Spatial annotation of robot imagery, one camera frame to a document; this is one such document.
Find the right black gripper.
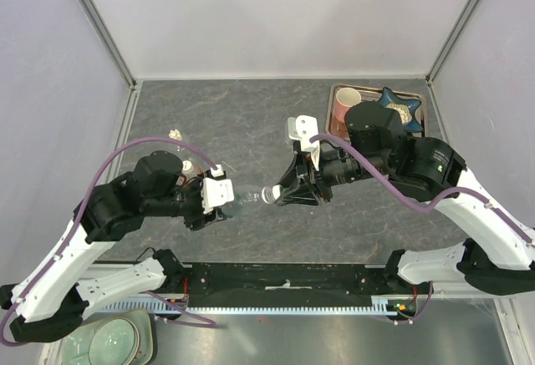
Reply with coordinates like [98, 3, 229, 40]
[276, 143, 390, 207]

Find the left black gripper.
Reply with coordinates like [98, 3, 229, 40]
[147, 169, 229, 230]

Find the white bottle cap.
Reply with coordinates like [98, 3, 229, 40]
[262, 185, 283, 205]
[182, 160, 194, 174]

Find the green label water bottle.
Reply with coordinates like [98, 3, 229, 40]
[222, 186, 267, 218]

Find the cream bottle cap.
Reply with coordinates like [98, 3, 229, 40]
[168, 129, 182, 141]

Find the orange drink bottle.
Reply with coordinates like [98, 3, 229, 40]
[179, 160, 204, 186]

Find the clear bottle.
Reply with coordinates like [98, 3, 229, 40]
[176, 141, 191, 157]

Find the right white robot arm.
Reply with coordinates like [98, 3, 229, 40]
[262, 101, 534, 296]

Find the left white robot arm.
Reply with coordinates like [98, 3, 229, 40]
[1, 151, 235, 347]

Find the metal tray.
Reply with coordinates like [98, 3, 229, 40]
[325, 84, 428, 140]

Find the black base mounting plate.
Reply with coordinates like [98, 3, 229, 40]
[135, 261, 423, 297]

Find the pink mug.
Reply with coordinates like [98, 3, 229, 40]
[333, 87, 362, 126]

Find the blue star-shaped dish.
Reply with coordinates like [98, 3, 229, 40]
[379, 87, 424, 134]

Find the small patterned bowl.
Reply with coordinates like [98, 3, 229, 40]
[386, 103, 413, 125]

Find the green ceramic plate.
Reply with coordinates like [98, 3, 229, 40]
[61, 309, 158, 364]

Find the green ceramic bowl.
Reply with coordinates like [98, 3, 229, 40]
[89, 318, 140, 365]

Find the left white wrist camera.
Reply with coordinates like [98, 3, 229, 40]
[201, 165, 235, 215]

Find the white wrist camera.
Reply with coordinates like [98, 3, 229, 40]
[286, 115, 320, 171]
[201, 165, 235, 215]

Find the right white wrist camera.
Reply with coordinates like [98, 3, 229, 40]
[286, 115, 320, 171]

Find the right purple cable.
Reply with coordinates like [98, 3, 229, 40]
[308, 133, 535, 245]

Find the slotted cable duct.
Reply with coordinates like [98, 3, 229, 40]
[97, 296, 416, 317]

